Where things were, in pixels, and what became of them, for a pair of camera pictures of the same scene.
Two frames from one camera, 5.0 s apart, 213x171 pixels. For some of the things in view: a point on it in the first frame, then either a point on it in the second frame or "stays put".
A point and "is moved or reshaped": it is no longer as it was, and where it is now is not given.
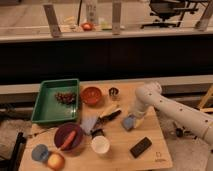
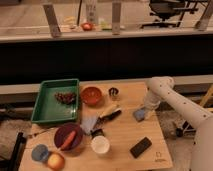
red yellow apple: x=56 y=161 stays put
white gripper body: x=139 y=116 -> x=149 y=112
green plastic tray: x=57 y=100 stays put
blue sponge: x=128 y=122 is moved or reshaped
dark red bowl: x=64 y=131 stays put
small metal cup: x=113 y=91 stays put
